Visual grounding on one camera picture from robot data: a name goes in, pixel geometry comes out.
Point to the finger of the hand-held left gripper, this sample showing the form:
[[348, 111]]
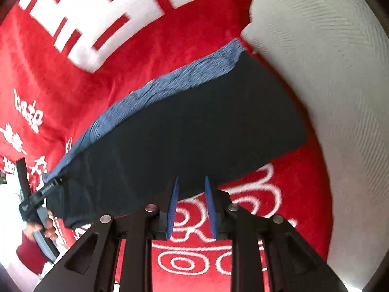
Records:
[[45, 191]]

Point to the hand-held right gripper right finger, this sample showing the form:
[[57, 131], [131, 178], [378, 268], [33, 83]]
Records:
[[211, 213]]

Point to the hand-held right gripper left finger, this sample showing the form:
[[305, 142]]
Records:
[[172, 213]]

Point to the black pants with blue waistband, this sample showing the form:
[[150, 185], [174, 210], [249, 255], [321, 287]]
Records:
[[188, 127]]

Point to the person's left forearm red sleeve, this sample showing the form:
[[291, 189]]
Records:
[[29, 254]]

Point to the person's left hand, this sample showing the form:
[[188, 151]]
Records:
[[51, 231]]

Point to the red printed blanket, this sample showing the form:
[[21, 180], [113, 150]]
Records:
[[76, 76]]

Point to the white pillow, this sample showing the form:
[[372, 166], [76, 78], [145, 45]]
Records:
[[328, 67]]

